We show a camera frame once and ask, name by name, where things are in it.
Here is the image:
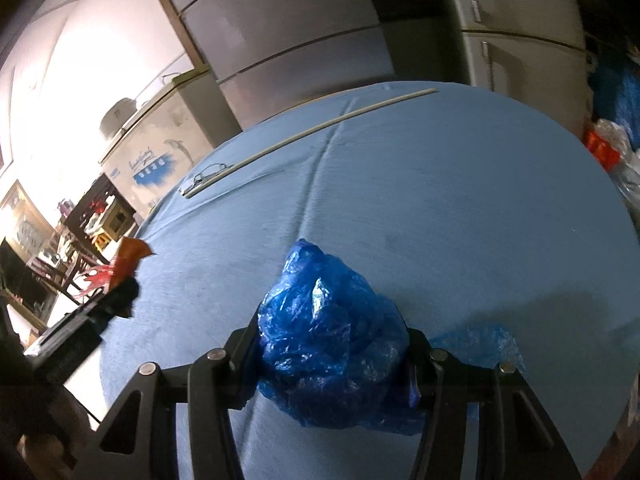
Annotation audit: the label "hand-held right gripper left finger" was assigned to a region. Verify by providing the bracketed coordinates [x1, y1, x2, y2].
[75, 327, 261, 480]

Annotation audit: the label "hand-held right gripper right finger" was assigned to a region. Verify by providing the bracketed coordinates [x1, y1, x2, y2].
[405, 327, 583, 480]

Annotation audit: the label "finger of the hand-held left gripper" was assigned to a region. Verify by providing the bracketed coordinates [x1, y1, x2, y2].
[75, 277, 141, 333]

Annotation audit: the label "orange bag with red tie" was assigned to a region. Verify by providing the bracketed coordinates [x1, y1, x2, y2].
[75, 237, 157, 298]

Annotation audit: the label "blue plastic bag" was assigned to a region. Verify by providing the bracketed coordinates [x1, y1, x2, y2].
[255, 239, 526, 433]

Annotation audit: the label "dark wooden chair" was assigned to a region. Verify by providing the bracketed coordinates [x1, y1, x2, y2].
[30, 172, 138, 306]

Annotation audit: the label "framed picture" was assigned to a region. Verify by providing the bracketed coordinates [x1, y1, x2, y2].
[0, 180, 56, 261]

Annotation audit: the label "chest freezer with blue print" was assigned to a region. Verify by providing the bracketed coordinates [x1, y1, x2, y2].
[100, 67, 241, 221]

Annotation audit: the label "eyeglasses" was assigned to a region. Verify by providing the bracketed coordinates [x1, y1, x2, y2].
[192, 161, 228, 183]

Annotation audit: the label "metal pot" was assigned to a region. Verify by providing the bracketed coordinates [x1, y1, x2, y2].
[99, 97, 143, 141]

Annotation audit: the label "long white stick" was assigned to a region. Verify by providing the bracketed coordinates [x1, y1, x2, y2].
[182, 88, 438, 200]

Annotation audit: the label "red can pack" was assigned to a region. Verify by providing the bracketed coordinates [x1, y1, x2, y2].
[585, 130, 621, 171]

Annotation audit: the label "grey refrigerator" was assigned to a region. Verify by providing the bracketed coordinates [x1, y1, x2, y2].
[150, 0, 396, 131]

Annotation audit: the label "large dark blue bag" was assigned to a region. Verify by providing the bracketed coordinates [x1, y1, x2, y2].
[587, 55, 640, 151]

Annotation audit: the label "beige refrigerator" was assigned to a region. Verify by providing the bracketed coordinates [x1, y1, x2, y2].
[440, 0, 588, 126]

